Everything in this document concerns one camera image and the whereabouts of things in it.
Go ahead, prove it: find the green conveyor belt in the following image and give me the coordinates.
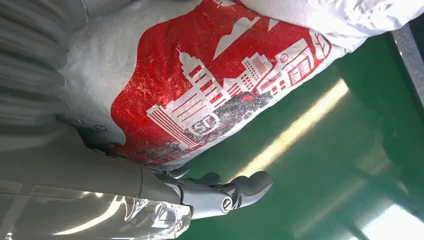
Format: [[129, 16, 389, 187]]
[[178, 31, 424, 240]]

